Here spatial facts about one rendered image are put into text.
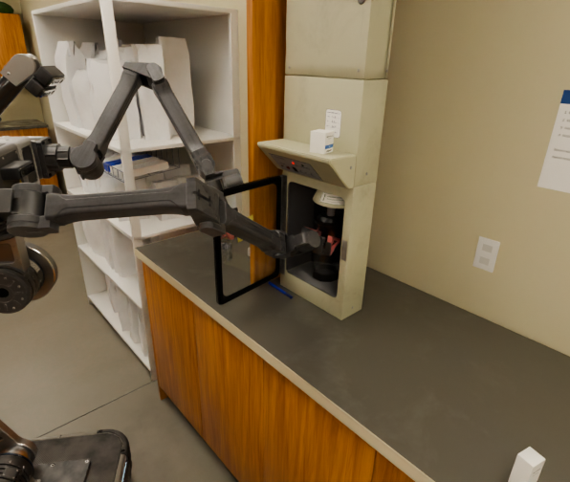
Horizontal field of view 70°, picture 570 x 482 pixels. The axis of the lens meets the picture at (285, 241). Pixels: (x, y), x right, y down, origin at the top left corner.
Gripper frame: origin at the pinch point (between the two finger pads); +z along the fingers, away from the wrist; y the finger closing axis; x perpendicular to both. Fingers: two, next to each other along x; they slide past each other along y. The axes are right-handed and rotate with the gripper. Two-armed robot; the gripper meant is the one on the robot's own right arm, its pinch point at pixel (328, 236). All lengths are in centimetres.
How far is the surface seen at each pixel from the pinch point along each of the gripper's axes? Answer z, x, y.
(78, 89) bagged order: -25, -41, 165
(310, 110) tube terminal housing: -11.3, -43.3, 3.3
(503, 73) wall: 30, -57, -36
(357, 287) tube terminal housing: -1.4, 13.2, -16.0
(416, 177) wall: 32.8, -20.9, -12.5
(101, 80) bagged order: -26, -47, 127
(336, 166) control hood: -19.8, -29.9, -16.0
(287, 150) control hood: -22.2, -31.9, 1.2
